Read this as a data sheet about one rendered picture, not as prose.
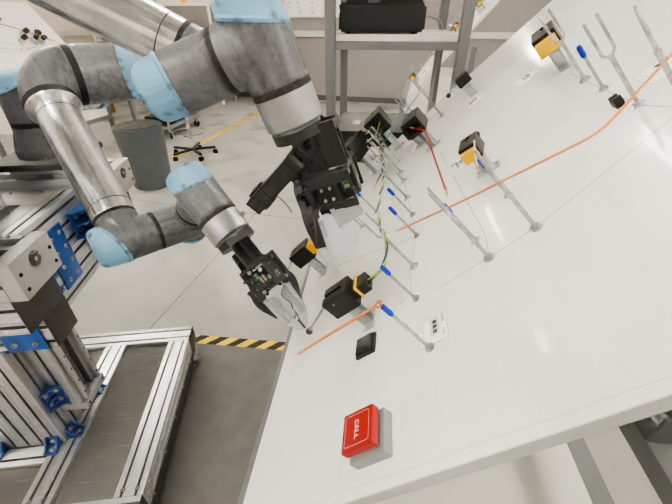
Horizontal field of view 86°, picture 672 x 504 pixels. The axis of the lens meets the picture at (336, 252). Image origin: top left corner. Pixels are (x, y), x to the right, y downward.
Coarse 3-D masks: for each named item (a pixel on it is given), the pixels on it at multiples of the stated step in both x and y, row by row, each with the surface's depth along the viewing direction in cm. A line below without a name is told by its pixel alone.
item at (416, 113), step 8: (416, 112) 94; (408, 120) 94; (416, 120) 93; (424, 120) 96; (408, 128) 98; (424, 128) 94; (408, 136) 97; (416, 136) 96; (424, 136) 100; (432, 144) 100
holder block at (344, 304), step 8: (344, 280) 61; (328, 288) 64; (336, 288) 62; (344, 288) 59; (328, 296) 62; (336, 296) 60; (344, 296) 59; (352, 296) 59; (328, 304) 61; (336, 304) 61; (344, 304) 60; (352, 304) 60; (360, 304) 60; (336, 312) 62; (344, 312) 61
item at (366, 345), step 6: (366, 336) 60; (372, 336) 59; (360, 342) 60; (366, 342) 59; (372, 342) 58; (360, 348) 59; (366, 348) 58; (372, 348) 57; (360, 354) 59; (366, 354) 58
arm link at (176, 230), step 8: (168, 208) 69; (176, 208) 67; (160, 216) 67; (168, 216) 68; (176, 216) 68; (160, 224) 66; (168, 224) 67; (176, 224) 68; (184, 224) 68; (192, 224) 68; (168, 232) 67; (176, 232) 68; (184, 232) 69; (192, 232) 71; (200, 232) 72; (168, 240) 68; (176, 240) 69; (184, 240) 71; (192, 240) 75; (200, 240) 77
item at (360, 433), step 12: (372, 408) 44; (348, 420) 46; (360, 420) 44; (372, 420) 43; (348, 432) 44; (360, 432) 43; (372, 432) 42; (348, 444) 43; (360, 444) 42; (372, 444) 41; (348, 456) 43
